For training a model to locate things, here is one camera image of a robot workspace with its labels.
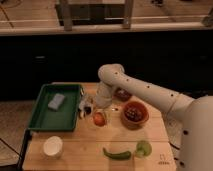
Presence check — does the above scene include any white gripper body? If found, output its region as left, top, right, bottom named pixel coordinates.
left=95, top=82, right=112, bottom=108

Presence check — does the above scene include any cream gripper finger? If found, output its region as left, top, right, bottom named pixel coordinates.
left=93, top=106, right=102, bottom=114
left=102, top=109, right=108, bottom=121

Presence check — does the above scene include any orange red apple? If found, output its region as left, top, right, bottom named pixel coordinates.
left=93, top=113, right=106, bottom=126

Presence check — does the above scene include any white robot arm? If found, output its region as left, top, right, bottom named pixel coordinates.
left=95, top=64, right=213, bottom=171

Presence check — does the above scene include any green plastic cup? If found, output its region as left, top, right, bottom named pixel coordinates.
left=135, top=140, right=152, bottom=158

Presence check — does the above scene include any small white toy figure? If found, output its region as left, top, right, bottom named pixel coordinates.
left=79, top=94, right=93, bottom=119

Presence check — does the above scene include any dark brown bowl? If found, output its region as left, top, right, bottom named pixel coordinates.
left=114, top=88, right=132, bottom=102

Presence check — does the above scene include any orange bowl with dark fruit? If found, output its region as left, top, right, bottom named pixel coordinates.
left=120, top=101, right=149, bottom=130

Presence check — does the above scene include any grey blue sponge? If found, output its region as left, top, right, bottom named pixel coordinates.
left=48, top=93, right=65, bottom=110

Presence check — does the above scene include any green plastic tray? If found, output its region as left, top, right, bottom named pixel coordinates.
left=28, top=84, right=81, bottom=131

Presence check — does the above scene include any green chili pepper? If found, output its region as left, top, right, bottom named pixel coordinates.
left=103, top=149, right=131, bottom=160

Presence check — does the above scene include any wooden frame stand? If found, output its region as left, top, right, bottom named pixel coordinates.
left=54, top=0, right=134, bottom=31

